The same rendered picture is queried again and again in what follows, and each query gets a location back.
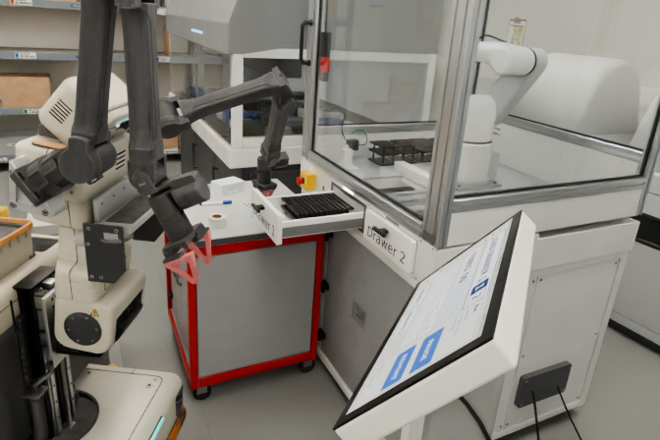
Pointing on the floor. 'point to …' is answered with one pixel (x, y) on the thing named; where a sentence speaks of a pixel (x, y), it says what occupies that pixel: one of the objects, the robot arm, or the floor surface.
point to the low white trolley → (246, 298)
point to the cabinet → (364, 275)
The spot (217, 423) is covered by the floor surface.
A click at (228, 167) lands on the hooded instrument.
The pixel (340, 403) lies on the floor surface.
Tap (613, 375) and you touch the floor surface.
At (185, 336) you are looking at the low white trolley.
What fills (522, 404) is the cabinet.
